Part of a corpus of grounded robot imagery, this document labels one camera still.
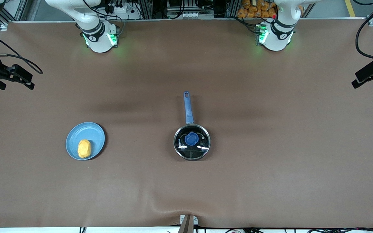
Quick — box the yellow potato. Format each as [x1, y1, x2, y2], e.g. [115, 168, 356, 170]
[77, 139, 92, 159]

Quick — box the light blue plate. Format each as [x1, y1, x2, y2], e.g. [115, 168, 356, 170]
[65, 122, 106, 161]

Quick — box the brown table cloth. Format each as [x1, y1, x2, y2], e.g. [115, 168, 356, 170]
[0, 18, 373, 229]

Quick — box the large white power strip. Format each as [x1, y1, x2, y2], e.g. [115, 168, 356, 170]
[104, 2, 143, 20]

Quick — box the orange toy pile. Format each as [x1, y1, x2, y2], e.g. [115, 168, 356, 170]
[237, 0, 277, 19]

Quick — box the small white power strip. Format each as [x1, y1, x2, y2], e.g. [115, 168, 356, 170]
[168, 12, 200, 19]

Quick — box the aluminium frame post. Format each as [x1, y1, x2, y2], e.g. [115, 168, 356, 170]
[225, 0, 241, 18]
[139, 0, 153, 20]

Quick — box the blue-handled steel saucepan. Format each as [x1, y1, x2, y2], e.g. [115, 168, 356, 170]
[173, 91, 211, 161]

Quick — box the metal camera post bracket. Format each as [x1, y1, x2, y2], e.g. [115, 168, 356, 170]
[178, 214, 198, 233]

